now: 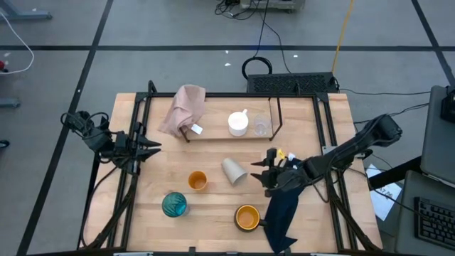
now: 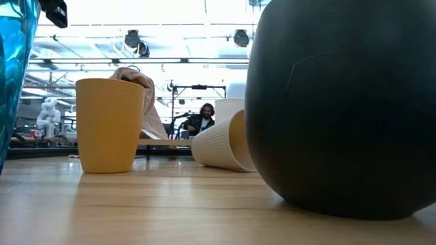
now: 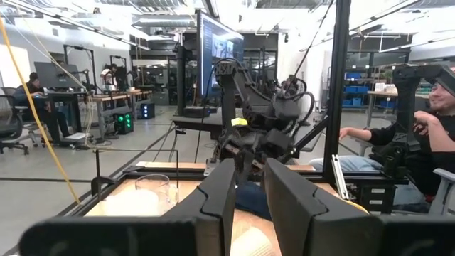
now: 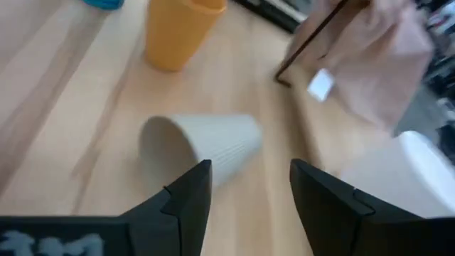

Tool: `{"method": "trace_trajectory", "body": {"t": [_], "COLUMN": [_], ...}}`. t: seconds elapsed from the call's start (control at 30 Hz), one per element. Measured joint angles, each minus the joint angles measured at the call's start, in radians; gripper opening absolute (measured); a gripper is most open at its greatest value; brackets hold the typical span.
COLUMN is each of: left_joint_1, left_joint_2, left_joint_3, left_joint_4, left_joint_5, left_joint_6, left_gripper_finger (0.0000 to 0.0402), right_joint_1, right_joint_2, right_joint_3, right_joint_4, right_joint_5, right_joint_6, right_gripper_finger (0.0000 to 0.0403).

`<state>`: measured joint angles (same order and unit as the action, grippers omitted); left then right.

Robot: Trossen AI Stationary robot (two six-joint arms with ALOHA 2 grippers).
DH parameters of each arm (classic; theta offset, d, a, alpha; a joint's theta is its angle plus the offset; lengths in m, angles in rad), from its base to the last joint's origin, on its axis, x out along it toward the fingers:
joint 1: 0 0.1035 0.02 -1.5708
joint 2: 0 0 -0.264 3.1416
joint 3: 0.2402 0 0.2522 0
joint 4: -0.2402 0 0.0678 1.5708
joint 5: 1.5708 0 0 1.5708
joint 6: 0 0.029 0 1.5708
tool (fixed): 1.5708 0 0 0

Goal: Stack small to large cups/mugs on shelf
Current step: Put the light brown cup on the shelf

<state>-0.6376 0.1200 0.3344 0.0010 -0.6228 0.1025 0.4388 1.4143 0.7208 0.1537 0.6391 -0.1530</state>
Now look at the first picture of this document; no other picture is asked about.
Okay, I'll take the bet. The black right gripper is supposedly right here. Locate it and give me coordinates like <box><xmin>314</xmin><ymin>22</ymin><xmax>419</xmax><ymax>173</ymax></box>
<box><xmin>250</xmin><ymin>147</ymin><xmax>314</xmax><ymax>198</ymax></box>

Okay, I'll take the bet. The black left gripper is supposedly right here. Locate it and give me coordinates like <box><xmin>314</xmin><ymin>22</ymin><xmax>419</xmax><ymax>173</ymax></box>
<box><xmin>113</xmin><ymin>122</ymin><xmax>163</xmax><ymax>176</ymax></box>

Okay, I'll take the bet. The beige ribbed cup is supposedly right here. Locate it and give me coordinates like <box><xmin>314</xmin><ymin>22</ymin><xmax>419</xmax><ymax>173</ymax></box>
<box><xmin>220</xmin><ymin>157</ymin><xmax>248</xmax><ymax>186</ymax></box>

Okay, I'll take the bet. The small clear glass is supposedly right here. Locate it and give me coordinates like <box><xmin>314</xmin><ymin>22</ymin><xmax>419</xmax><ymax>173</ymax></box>
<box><xmin>253</xmin><ymin>113</ymin><xmax>272</xmax><ymax>137</ymax></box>

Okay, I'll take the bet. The orange bowl mug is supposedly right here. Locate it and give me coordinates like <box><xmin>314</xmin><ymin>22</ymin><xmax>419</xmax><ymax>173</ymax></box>
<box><xmin>233</xmin><ymin>204</ymin><xmax>268</xmax><ymax>233</ymax></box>

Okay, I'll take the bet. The white mug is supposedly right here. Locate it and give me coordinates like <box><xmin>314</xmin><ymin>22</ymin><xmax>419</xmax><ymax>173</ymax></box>
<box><xmin>227</xmin><ymin>108</ymin><xmax>250</xmax><ymax>137</ymax></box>

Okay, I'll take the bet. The pink cloth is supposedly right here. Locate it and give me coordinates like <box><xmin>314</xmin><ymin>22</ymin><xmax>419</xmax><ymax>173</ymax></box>
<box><xmin>157</xmin><ymin>83</ymin><xmax>207</xmax><ymax>138</ymax></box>

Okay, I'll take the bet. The small orange plastic cup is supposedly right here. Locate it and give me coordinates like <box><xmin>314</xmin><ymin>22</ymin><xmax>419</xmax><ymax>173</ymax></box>
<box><xmin>187</xmin><ymin>170</ymin><xmax>209</xmax><ymax>192</ymax></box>

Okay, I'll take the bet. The teal faceted plastic tumbler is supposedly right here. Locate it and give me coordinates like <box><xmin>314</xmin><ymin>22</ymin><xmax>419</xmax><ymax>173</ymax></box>
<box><xmin>161</xmin><ymin>191</ymin><xmax>189</xmax><ymax>219</ymax></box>

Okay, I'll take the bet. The navy blue cloth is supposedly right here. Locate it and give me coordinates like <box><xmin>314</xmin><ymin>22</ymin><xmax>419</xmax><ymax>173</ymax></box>
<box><xmin>262</xmin><ymin>152</ymin><xmax>311</xmax><ymax>255</ymax></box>

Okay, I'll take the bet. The black vented computer case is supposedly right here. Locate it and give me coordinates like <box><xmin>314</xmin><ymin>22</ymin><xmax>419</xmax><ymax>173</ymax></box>
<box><xmin>246</xmin><ymin>71</ymin><xmax>339</xmax><ymax>95</ymax></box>

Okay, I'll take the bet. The white paper sheet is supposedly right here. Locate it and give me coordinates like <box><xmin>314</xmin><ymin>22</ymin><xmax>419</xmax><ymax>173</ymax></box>
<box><xmin>365</xmin><ymin>163</ymin><xmax>403</xmax><ymax>222</ymax></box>

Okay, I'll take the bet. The grey table foot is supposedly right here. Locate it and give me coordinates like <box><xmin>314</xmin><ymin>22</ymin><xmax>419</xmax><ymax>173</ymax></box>
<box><xmin>0</xmin><ymin>0</ymin><xmax>53</xmax><ymax>21</ymax></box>
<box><xmin>0</xmin><ymin>97</ymin><xmax>21</xmax><ymax>109</ymax></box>

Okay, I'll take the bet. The grey desk top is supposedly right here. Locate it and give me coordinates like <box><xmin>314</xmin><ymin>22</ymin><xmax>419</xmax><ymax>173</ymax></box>
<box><xmin>394</xmin><ymin>170</ymin><xmax>455</xmax><ymax>256</ymax></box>

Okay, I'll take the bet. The grey equipment base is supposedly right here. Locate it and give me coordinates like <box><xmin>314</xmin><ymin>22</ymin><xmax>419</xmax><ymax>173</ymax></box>
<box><xmin>240</xmin><ymin>0</ymin><xmax>306</xmax><ymax>12</ymax></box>

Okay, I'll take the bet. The grey flat panel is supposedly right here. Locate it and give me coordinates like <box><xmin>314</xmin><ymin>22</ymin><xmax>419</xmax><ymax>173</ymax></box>
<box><xmin>420</xmin><ymin>85</ymin><xmax>455</xmax><ymax>186</ymax></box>

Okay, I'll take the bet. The black keyboard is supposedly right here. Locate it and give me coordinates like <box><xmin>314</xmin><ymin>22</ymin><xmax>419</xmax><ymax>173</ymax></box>
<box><xmin>414</xmin><ymin>196</ymin><xmax>455</xmax><ymax>250</ymax></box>

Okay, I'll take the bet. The black box device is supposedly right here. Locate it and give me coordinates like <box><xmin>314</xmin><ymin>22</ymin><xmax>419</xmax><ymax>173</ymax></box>
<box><xmin>439</xmin><ymin>85</ymin><xmax>455</xmax><ymax>124</ymax></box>

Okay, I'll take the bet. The black table rig frame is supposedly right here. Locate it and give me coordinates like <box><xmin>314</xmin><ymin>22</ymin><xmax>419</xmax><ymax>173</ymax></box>
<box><xmin>76</xmin><ymin>80</ymin><xmax>384</xmax><ymax>255</ymax></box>

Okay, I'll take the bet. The coiled black cable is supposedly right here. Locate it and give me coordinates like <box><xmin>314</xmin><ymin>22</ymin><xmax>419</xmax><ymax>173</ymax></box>
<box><xmin>241</xmin><ymin>0</ymin><xmax>274</xmax><ymax>81</ymax></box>

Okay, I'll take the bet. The white cable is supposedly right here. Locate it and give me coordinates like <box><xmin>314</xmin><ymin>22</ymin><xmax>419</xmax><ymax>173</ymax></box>
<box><xmin>0</xmin><ymin>10</ymin><xmax>36</xmax><ymax>75</ymax></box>

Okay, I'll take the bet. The thin black cable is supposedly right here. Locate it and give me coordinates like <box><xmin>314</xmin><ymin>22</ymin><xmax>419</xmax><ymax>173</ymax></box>
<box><xmin>338</xmin><ymin>87</ymin><xmax>432</xmax><ymax>97</ymax></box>
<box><xmin>353</xmin><ymin>102</ymin><xmax>430</xmax><ymax>125</ymax></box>

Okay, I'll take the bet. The yellow cable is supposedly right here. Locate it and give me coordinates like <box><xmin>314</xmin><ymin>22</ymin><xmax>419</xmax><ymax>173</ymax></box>
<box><xmin>331</xmin><ymin>0</ymin><xmax>357</xmax><ymax>74</ymax></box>

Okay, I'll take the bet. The black cable bundle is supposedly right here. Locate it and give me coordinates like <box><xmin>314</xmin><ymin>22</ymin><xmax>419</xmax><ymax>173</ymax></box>
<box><xmin>215</xmin><ymin>0</ymin><xmax>264</xmax><ymax>21</ymax></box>

